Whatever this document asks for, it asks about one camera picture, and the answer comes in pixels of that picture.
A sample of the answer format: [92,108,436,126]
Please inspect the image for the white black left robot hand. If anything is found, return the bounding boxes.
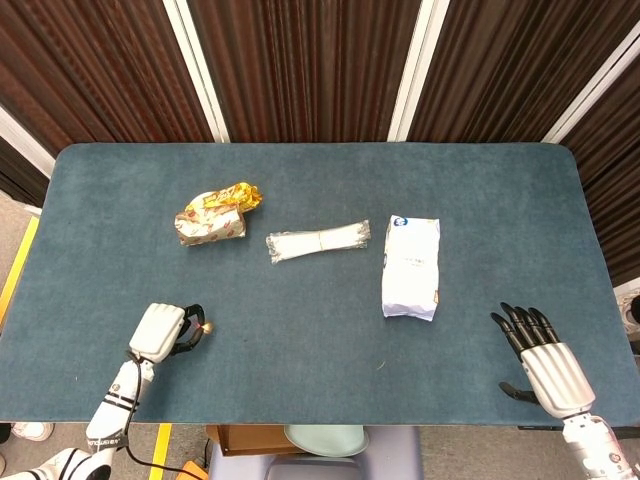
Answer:
[127,301,207,365]

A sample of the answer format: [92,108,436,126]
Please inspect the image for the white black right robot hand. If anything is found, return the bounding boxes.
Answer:
[489,301,597,420]

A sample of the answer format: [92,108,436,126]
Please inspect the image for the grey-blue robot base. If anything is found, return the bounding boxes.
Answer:
[207,424,425,480]

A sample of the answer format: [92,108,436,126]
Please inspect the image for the white red printed snack package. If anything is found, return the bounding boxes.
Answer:
[173,202,248,247]

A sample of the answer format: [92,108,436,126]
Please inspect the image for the blue-green felt table mat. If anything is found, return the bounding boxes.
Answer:
[0,142,640,429]

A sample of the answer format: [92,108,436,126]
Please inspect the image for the brown cardboard box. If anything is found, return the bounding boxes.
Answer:
[205,424,302,458]

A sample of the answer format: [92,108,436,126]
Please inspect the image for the orange flat object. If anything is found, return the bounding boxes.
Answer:
[179,459,209,480]

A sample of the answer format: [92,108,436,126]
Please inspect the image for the white pink shoe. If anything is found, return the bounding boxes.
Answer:
[9,422,55,443]

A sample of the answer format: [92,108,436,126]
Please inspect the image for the crumpled gold foil wrapper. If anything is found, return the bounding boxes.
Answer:
[185,182,264,214]

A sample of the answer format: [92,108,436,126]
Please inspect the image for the bundle of wrapped white straws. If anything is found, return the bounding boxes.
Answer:
[265,218,373,265]

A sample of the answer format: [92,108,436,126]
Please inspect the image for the white paper bag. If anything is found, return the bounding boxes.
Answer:
[381,214,442,322]

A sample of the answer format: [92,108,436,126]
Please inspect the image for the brown pleated partition panel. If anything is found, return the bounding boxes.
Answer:
[187,0,424,144]
[0,0,217,157]
[563,58,640,290]
[407,0,640,144]
[0,137,51,209]

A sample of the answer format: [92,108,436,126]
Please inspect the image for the pale green round bowl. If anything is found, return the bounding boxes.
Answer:
[283,424,371,458]

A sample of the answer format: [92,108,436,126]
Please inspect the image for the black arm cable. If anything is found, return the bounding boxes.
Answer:
[121,349,211,480]

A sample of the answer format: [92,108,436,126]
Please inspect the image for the white partition post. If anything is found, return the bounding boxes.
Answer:
[542,33,640,145]
[162,0,231,144]
[0,106,57,177]
[387,0,441,143]

